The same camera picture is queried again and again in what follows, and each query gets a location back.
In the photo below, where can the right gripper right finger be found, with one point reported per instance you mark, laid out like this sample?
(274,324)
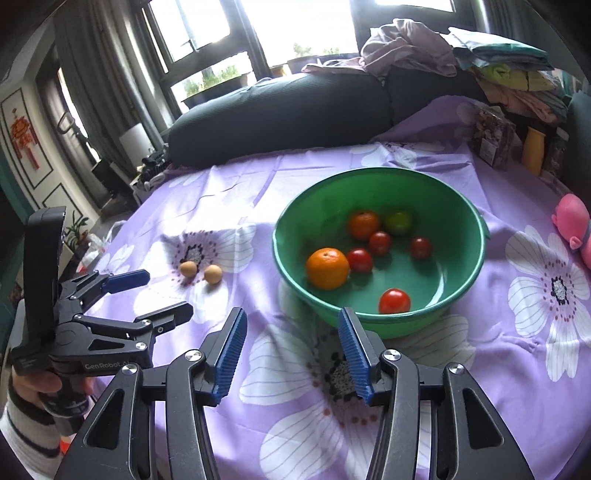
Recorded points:
(469,439)

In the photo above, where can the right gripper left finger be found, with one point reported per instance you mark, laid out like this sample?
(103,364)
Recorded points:
(117,438)

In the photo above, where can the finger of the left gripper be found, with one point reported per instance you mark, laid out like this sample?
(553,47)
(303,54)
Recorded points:
(156,322)
(93,286)

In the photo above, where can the red tomato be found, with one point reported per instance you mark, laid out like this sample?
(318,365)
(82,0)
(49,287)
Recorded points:
(360,260)
(421,248)
(380,243)
(394,301)

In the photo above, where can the orange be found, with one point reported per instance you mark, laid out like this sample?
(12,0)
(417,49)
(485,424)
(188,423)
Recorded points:
(363,224)
(327,269)

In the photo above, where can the red tomato top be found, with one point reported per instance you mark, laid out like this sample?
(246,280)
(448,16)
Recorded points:
(380,243)

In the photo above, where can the green mango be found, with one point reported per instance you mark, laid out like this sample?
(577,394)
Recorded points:
(398,223)

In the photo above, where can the striped sleeve forearm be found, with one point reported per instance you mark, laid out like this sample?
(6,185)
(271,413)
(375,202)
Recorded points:
(32,435)

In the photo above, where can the left hand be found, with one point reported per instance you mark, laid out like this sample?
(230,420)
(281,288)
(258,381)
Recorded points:
(29,387)

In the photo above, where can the white plastic bag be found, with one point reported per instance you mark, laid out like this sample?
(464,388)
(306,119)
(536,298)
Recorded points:
(97,247)

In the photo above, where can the potted plant on floor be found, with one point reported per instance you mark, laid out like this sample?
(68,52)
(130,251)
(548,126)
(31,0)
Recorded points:
(76,234)

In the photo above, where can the brown kiwi lower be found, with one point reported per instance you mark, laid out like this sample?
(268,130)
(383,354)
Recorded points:
(188,269)

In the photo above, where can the brown kiwi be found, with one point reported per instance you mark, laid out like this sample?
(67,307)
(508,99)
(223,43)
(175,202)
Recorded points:
(213,274)
(188,269)

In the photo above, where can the brown kiwi upper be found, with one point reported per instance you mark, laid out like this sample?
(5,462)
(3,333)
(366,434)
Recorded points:
(213,274)

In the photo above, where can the purple floral tablecloth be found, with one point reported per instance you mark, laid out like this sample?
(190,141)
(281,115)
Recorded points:
(523,329)

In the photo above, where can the green plastic bowl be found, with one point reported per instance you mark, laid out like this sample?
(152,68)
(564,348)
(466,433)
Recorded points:
(397,246)

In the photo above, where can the black planter box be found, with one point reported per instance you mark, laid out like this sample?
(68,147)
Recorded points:
(216,91)

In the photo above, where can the pink pig toy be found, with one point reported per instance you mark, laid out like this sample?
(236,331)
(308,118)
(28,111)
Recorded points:
(572,220)

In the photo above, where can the dark green sofa back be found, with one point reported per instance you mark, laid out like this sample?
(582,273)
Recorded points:
(304,111)

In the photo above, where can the yellow bottle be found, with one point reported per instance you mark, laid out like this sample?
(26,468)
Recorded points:
(534,150)

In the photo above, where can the pile of clothes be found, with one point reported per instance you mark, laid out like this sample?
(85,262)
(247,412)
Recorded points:
(513,74)

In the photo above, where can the red wall ornament frame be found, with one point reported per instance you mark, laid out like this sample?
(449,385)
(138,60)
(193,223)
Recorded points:
(24,141)

